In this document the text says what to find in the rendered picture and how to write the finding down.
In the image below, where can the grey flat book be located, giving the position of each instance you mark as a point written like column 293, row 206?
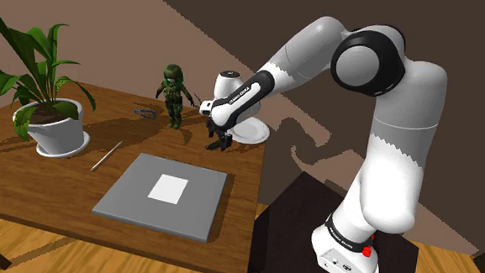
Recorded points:
column 141, row 205

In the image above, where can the green plant in white pot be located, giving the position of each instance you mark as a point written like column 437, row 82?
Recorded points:
column 52, row 119

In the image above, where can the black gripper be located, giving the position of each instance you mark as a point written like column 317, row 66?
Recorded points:
column 217, row 131

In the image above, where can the grey pen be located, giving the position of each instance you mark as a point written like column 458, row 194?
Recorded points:
column 106, row 156

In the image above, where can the blue grey carabiner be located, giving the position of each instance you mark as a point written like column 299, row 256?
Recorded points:
column 146, row 113

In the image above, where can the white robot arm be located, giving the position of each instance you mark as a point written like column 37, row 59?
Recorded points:
column 394, row 130

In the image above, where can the white plate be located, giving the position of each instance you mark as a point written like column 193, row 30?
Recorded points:
column 253, row 132

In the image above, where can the dark robot stand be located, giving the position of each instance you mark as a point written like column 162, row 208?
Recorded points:
column 287, row 236

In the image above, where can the brown wooden table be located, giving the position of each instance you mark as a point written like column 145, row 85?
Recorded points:
column 39, row 188

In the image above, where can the green soldier figure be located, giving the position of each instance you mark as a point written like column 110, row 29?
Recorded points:
column 173, row 95

